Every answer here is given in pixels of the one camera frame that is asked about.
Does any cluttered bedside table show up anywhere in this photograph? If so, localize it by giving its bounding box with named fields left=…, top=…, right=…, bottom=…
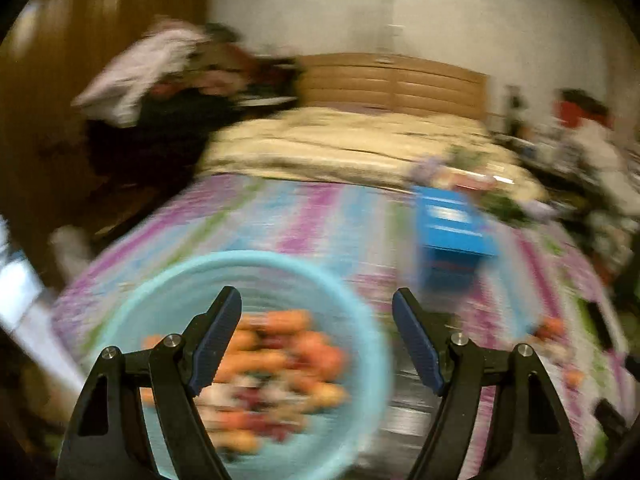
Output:
left=500, top=85, right=640, bottom=281

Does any group of red cherry tomatoes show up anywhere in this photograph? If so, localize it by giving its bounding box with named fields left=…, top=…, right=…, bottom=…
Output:
left=235, top=375, right=301, bottom=443

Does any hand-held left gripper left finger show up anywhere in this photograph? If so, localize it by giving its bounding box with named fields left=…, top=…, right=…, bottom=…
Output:
left=57, top=286, right=243, bottom=480

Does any pile of small oranges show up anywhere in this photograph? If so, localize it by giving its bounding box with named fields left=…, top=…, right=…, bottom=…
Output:
left=140, top=310, right=351, bottom=456

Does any beige zigzag quilt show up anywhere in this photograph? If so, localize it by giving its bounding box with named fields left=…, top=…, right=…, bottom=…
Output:
left=200, top=106, right=547, bottom=202

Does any striped floral bed sheet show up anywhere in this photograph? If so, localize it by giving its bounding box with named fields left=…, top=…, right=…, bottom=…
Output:
left=50, top=172, right=632, bottom=480

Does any pile of dark clothes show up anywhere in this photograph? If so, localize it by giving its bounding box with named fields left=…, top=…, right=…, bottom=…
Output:
left=72, top=15, right=303, bottom=173

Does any light blue plastic colander basket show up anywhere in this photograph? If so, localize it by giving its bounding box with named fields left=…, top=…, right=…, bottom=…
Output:
left=97, top=250, right=392, bottom=480

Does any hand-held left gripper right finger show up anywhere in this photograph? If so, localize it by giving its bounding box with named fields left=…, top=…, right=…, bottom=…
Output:
left=392, top=287, right=586, bottom=480

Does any brown wooden wardrobe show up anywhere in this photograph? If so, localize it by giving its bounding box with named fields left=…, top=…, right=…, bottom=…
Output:
left=0, top=0, right=213, bottom=261

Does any wooden headboard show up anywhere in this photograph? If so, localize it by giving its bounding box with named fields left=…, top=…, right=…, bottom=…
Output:
left=295, top=52, right=489, bottom=122

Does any heap of oranges and longans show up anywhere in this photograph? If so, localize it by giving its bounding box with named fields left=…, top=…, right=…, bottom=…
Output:
left=530, top=314, right=587, bottom=391

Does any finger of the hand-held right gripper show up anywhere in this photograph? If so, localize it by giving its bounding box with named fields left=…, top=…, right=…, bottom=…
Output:
left=594, top=399, right=632, bottom=448

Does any blue cardboard box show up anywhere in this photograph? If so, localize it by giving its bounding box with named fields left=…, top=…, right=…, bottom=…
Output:
left=411, top=186, right=497, bottom=292

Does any white plastic bag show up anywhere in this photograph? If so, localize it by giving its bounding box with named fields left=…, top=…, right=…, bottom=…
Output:
left=51, top=225, right=95, bottom=283

